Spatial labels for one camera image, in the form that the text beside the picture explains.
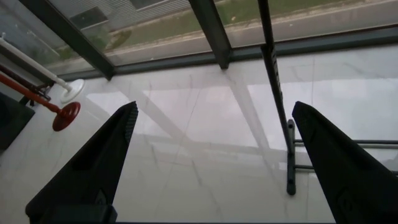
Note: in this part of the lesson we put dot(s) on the red pole with round base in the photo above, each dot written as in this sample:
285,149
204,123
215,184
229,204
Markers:
66,115

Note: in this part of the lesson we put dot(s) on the white pole with round base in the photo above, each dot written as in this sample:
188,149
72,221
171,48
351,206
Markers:
73,90

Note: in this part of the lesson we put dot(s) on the window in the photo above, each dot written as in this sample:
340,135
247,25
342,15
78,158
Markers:
214,31

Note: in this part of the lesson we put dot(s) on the black box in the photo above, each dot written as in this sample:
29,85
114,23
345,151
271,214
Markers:
12,121

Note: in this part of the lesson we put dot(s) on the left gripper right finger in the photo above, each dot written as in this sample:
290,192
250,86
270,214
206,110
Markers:
351,180

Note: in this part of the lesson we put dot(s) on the black clothes rack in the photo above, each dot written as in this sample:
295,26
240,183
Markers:
273,77

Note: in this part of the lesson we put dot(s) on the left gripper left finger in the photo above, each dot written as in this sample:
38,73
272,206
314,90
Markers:
90,174

